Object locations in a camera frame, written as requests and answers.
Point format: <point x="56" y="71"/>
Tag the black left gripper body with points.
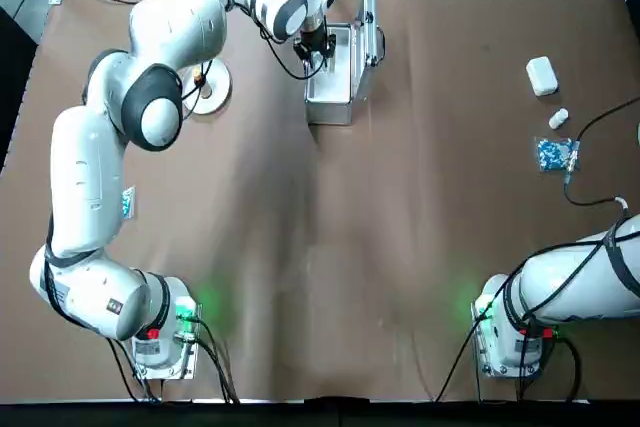
<point x="315" y="41"/>

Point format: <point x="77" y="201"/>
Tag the clear bottle green label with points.
<point x="317" y="64"/>

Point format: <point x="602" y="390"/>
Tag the silver aluminium medical case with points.
<point x="327" y="114"/>

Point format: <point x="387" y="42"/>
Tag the brown iodophor bottle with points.
<point x="201" y="79"/>

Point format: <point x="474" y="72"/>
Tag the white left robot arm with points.
<point x="85" y="187"/>

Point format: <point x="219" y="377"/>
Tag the gray round plate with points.
<point x="217" y="92"/>

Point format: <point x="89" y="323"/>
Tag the white plastic box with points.
<point x="542" y="76"/>

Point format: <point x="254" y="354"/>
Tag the blue capsule bag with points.
<point x="129" y="202"/>
<point x="550" y="154"/>

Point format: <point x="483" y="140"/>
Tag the small white pill bottle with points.
<point x="559" y="118"/>

